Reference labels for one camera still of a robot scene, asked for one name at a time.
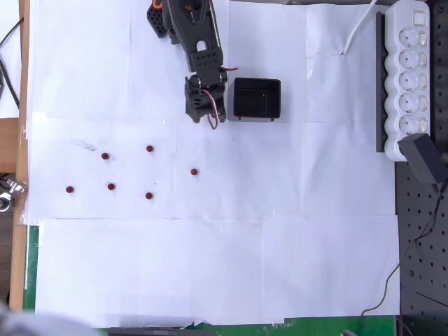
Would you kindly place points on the black robot base orange clips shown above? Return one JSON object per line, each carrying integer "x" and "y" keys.
{"x": 156, "y": 3}

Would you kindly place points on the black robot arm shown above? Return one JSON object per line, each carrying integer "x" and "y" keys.
{"x": 196, "y": 31}

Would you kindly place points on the black open box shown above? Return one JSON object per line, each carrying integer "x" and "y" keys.
{"x": 255, "y": 101}

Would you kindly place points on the white paper table cover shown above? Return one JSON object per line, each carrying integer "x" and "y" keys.
{"x": 210, "y": 262}

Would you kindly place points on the wooden board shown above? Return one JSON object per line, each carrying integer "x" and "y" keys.
{"x": 22, "y": 70}

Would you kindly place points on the white power strip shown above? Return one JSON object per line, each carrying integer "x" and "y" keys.
{"x": 407, "y": 87}

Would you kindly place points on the metal clamp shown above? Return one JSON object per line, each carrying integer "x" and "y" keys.
{"x": 10, "y": 192}

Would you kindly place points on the black power adapter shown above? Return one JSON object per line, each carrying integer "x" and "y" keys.
{"x": 420, "y": 159}

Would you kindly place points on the flat black device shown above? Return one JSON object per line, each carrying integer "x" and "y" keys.
{"x": 157, "y": 332}

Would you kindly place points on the green mat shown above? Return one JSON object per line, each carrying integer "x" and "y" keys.
{"x": 31, "y": 262}

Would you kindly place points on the grey ribbed panel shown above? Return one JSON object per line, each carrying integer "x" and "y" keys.
{"x": 7, "y": 252}

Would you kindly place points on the black pegboard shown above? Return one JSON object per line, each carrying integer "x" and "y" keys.
{"x": 423, "y": 266}

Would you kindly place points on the grey blurred object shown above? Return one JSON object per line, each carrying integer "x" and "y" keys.
{"x": 31, "y": 322}

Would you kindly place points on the black rail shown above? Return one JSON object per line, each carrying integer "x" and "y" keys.
{"x": 380, "y": 87}

